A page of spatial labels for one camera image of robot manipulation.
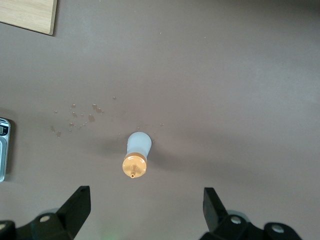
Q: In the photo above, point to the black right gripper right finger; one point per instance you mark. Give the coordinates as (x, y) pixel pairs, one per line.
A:
(220, 222)

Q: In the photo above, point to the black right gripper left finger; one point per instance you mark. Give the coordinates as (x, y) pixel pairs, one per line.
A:
(70, 215)

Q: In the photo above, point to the translucent sauce bottle orange cap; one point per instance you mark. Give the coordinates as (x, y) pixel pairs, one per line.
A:
(138, 147)

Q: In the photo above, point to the silver digital kitchen scale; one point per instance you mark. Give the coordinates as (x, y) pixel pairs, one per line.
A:
(3, 150)

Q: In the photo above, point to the bamboo cutting board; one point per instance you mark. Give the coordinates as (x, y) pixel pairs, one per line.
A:
(25, 12)

